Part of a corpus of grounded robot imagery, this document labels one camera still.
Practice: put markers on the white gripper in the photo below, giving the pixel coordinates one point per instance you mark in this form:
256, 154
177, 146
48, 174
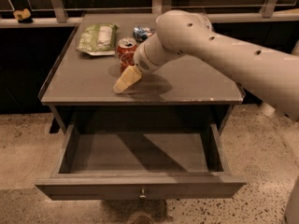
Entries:
141, 59

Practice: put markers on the red coke can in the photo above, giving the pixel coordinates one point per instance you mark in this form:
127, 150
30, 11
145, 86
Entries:
126, 49

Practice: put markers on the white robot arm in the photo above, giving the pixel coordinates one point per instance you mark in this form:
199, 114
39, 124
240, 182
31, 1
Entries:
271, 75

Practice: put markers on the crushed blue soda can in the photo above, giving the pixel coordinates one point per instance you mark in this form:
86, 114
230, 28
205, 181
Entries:
140, 33

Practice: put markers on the grey cabinet with top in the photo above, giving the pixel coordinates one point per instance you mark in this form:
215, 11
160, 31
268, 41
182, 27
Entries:
78, 79

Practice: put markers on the open grey top drawer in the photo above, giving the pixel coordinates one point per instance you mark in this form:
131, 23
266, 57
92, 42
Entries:
168, 163

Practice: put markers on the metal drawer knob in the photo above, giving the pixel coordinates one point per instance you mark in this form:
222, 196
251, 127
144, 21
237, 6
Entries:
142, 195

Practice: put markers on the green chip bag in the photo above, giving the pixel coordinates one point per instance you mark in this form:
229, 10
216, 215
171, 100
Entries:
98, 39

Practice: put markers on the metal window railing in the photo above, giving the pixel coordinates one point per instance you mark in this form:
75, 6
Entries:
50, 12

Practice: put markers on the small yellow object on ledge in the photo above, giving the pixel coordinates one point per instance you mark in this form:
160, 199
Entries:
23, 16

